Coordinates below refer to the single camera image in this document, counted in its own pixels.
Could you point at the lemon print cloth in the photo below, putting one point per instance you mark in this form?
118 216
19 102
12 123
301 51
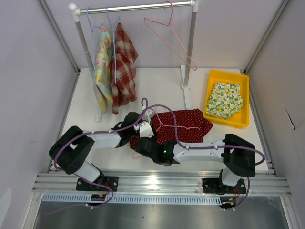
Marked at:
224 101

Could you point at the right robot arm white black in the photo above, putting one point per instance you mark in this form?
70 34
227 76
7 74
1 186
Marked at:
235 153

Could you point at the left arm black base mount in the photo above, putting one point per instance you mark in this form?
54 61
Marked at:
109 181

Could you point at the blue wire hanger left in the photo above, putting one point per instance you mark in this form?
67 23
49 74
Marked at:
92 28

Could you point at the yellow plastic tray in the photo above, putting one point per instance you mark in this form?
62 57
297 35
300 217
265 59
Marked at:
239 119

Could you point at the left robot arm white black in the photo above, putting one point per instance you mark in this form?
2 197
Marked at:
69 153

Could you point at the white slotted cable duct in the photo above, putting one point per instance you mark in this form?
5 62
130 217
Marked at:
133 199

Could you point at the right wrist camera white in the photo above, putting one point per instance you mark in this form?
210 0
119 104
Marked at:
144 129

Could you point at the clothes rack metal white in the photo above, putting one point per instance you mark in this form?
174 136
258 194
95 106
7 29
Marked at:
185 69

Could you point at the blue wire hanger right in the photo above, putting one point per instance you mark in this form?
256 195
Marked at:
113 29

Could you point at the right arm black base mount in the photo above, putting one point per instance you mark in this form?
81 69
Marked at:
214 186

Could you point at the pastel floral garment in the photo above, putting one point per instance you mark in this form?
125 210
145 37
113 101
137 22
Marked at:
102 71

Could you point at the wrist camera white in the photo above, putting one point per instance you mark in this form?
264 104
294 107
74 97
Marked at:
149 114
144 129

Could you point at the blue wire hanger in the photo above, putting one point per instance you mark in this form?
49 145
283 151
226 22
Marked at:
92 28
113 29

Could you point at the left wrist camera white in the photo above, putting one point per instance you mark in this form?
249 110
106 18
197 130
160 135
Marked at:
149 114

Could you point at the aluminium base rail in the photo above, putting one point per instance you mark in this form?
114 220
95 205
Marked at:
162 183

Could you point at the red plaid garment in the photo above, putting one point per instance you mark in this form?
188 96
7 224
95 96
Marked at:
123 70

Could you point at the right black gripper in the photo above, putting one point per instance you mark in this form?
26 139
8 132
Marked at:
150 139

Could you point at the red polka dot skirt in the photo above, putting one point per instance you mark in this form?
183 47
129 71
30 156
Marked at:
181 128

